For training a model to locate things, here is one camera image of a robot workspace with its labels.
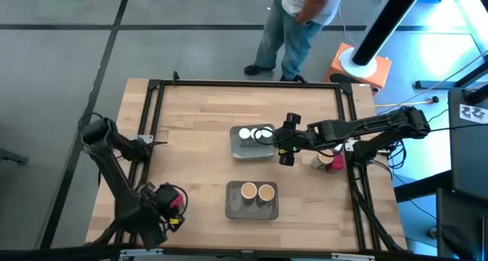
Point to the wooden stick black knob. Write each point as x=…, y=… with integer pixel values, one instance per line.
x=434, y=99

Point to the black and white column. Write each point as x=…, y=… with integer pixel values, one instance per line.
x=385, y=20

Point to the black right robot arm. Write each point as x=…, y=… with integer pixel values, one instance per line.
x=373, y=121

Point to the black aluminium table frame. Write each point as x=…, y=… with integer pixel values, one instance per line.
x=228, y=83

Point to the gold lid spice jar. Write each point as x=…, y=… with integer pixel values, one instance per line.
x=324, y=160

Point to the white printed sticker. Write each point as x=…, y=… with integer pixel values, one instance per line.
x=472, y=114

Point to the grey chair leg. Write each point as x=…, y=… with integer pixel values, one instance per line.
x=13, y=157

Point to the black table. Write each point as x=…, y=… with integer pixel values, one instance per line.
x=469, y=158

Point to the silver corner bracket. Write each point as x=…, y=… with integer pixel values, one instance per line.
x=145, y=139

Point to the black stand base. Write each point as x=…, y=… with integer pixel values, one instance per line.
x=434, y=84

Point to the white corner bracket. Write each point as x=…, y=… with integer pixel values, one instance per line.
x=349, y=145

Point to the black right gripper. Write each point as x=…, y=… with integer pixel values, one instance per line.
x=299, y=139

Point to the black desk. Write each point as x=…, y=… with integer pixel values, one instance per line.
x=461, y=223

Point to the brown paper cup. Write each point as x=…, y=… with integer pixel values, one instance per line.
x=248, y=191
x=266, y=193

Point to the red spice tin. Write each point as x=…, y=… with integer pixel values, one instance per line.
x=176, y=203
x=337, y=163

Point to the orange box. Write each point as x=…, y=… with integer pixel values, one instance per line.
x=381, y=72

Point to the light grey plastic bin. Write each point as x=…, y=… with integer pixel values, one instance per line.
x=251, y=154

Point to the dark grey plastic bin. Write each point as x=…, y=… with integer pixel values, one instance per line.
x=244, y=212

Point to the black crossbeam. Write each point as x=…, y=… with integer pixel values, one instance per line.
x=57, y=253

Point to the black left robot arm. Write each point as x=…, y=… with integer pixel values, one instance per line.
x=114, y=177

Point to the person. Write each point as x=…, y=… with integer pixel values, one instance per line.
x=297, y=36

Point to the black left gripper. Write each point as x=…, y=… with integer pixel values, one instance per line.
x=160, y=203

